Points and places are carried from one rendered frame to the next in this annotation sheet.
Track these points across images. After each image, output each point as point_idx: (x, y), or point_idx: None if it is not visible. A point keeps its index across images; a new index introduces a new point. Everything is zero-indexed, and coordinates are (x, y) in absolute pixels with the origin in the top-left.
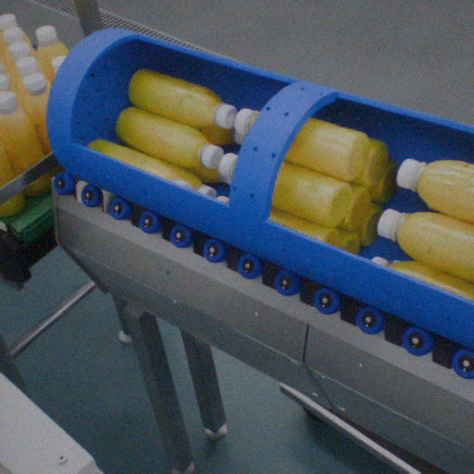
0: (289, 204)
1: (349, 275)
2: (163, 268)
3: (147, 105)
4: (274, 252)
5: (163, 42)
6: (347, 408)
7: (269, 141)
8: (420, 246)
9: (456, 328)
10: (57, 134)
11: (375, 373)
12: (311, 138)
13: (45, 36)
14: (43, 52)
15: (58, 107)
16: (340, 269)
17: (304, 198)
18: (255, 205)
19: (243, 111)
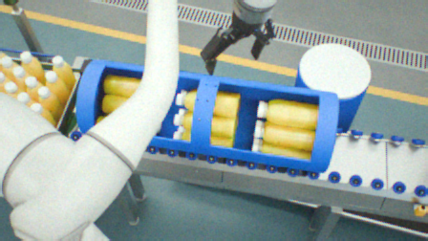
0: (214, 134)
1: (250, 158)
2: (142, 162)
3: (117, 94)
4: (212, 154)
5: (121, 67)
6: (234, 188)
7: (204, 115)
8: (275, 141)
9: (294, 166)
10: (85, 125)
11: (254, 181)
12: (218, 106)
13: (28, 58)
14: (27, 66)
15: (84, 114)
16: (246, 157)
17: (221, 131)
18: (204, 141)
19: (179, 97)
